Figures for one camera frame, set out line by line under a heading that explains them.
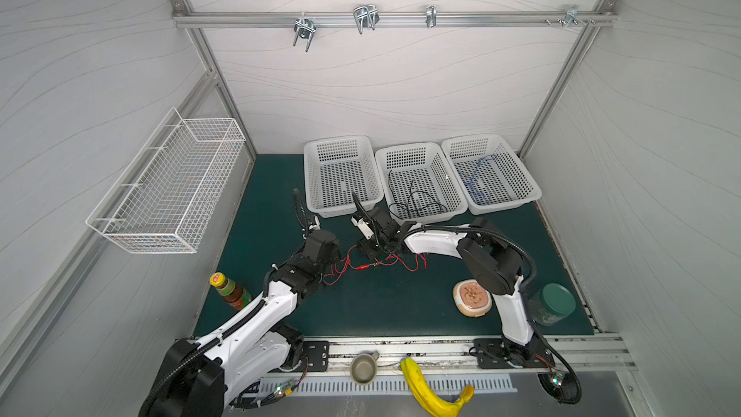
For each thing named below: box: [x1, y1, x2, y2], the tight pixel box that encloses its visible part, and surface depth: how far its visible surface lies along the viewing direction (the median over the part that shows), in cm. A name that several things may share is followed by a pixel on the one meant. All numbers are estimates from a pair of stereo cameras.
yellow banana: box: [401, 357, 475, 417], surface depth 66 cm
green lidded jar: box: [527, 282, 577, 327], surface depth 75 cm
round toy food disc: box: [452, 278, 494, 318], surface depth 82 cm
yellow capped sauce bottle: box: [209, 272, 253, 310], surface depth 72 cm
